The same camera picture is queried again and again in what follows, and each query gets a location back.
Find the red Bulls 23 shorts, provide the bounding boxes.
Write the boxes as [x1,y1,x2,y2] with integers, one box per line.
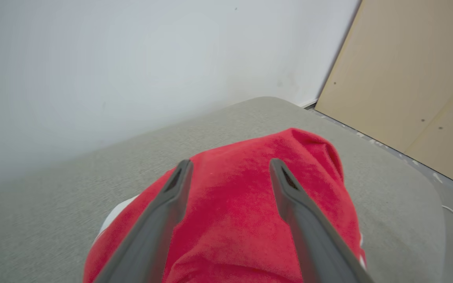
[83,128,366,283]

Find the grey padded table cover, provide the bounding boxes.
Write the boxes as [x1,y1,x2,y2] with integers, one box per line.
[0,96,447,283]

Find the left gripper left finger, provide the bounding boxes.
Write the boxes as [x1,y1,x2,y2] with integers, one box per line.
[93,159,194,283]

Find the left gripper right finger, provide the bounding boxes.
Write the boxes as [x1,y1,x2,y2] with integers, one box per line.
[269,158,376,283]

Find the beige wooden panel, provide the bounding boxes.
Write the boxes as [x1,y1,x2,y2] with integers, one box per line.
[315,0,453,185]

